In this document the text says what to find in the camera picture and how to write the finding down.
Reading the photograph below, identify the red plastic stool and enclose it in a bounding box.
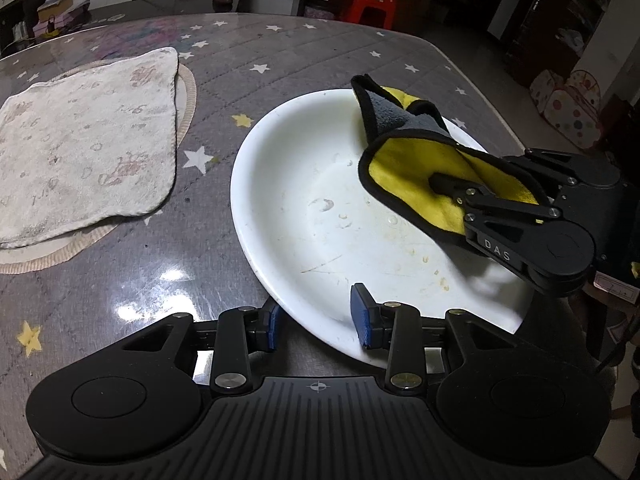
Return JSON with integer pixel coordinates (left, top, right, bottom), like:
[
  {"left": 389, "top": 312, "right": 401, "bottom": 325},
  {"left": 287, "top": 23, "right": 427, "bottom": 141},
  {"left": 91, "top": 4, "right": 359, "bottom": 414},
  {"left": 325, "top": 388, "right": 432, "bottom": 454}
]
[{"left": 330, "top": 0, "right": 398, "bottom": 31}]

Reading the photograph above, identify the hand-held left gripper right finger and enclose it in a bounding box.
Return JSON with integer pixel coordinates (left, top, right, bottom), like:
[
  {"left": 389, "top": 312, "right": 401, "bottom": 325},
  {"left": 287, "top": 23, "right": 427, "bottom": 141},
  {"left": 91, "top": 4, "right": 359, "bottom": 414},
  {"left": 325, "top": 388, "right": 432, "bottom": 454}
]
[{"left": 350, "top": 282, "right": 507, "bottom": 394}]

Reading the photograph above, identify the grey yellow cleaning cloth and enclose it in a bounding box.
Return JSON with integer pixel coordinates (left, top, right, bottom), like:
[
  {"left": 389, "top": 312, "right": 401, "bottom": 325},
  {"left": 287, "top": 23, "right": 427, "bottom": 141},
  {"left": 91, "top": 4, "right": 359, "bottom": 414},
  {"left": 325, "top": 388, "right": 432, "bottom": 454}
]
[{"left": 350, "top": 74, "right": 551, "bottom": 238}]

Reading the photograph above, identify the dark bookshelf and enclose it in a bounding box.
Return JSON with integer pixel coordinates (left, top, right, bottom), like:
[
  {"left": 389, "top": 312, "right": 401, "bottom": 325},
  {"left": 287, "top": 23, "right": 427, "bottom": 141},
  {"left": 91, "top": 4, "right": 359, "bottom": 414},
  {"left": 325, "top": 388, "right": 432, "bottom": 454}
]
[{"left": 0, "top": 0, "right": 38, "bottom": 56}]

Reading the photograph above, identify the white patterned towel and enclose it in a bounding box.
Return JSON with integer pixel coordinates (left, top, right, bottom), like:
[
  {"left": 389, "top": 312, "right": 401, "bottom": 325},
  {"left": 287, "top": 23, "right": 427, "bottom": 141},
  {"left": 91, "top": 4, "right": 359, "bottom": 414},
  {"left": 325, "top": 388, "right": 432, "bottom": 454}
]
[{"left": 0, "top": 46, "right": 181, "bottom": 250}]

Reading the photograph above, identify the beige cardboard box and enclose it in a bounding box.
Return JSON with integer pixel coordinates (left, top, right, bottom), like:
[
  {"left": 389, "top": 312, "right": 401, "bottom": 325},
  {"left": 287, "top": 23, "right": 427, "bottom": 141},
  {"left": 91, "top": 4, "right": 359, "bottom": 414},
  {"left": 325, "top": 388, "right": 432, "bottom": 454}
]
[{"left": 37, "top": 0, "right": 76, "bottom": 21}]

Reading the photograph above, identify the dark low television stand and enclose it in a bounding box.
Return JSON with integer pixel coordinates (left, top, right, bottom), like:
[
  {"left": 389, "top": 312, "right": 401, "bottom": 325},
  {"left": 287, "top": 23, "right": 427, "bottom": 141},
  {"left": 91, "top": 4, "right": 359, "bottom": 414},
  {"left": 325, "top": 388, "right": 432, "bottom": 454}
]
[{"left": 82, "top": 0, "right": 246, "bottom": 16}]

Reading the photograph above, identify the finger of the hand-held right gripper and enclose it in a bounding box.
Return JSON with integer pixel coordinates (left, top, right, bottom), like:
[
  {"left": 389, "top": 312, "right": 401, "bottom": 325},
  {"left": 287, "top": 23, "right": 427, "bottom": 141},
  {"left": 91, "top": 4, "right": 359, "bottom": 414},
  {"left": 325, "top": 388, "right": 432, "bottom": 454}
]
[
  {"left": 501, "top": 147, "right": 572, "bottom": 194},
  {"left": 431, "top": 172, "right": 561, "bottom": 266}
]

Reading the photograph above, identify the pink flat box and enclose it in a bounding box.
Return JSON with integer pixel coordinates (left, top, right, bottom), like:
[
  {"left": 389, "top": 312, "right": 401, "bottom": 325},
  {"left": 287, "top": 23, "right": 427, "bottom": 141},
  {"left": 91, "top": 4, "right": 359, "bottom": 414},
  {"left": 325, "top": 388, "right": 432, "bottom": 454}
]
[{"left": 45, "top": 7, "right": 91, "bottom": 36}]

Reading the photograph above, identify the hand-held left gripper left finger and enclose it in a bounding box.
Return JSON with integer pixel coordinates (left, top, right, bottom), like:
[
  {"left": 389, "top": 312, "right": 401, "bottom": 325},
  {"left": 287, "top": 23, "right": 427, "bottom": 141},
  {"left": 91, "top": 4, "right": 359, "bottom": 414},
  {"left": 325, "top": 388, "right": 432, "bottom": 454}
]
[{"left": 120, "top": 302, "right": 283, "bottom": 396}]

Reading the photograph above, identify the white round plate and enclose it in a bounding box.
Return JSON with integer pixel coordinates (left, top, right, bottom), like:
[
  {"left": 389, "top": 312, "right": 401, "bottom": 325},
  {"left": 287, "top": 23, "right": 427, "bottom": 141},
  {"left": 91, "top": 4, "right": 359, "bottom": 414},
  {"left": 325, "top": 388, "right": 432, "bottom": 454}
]
[{"left": 230, "top": 88, "right": 538, "bottom": 367}]

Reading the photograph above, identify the round beige mat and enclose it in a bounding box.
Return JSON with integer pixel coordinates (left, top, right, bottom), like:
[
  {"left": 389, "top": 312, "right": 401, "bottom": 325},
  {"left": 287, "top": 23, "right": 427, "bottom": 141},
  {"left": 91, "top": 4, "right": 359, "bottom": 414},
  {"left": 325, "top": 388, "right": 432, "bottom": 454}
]
[{"left": 0, "top": 62, "right": 198, "bottom": 276}]

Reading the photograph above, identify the dark round bin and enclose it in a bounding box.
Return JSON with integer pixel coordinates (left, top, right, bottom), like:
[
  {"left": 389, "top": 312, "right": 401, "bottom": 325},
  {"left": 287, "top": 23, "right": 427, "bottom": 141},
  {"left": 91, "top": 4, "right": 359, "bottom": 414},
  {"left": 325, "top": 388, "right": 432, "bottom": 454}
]
[{"left": 304, "top": 0, "right": 335, "bottom": 22}]

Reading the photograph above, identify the wooden shelf cabinet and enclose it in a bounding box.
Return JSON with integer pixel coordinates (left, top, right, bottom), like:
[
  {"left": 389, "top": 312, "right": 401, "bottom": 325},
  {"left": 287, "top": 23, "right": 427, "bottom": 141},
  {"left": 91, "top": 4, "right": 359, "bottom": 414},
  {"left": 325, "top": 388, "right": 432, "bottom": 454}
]
[{"left": 487, "top": 0, "right": 618, "bottom": 88}]

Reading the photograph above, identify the grey star-print table cover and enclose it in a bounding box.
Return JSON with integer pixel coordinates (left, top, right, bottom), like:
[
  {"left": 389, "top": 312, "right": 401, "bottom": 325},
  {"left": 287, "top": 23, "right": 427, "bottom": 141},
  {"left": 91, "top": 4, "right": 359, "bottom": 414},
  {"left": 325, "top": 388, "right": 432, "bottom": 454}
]
[{"left": 0, "top": 10, "right": 601, "bottom": 480}]

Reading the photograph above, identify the polka dot play tent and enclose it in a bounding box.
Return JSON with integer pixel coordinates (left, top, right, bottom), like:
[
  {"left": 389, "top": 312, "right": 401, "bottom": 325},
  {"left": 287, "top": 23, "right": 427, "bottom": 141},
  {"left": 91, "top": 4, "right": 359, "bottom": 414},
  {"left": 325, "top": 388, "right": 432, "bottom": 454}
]
[{"left": 530, "top": 70, "right": 603, "bottom": 151}]

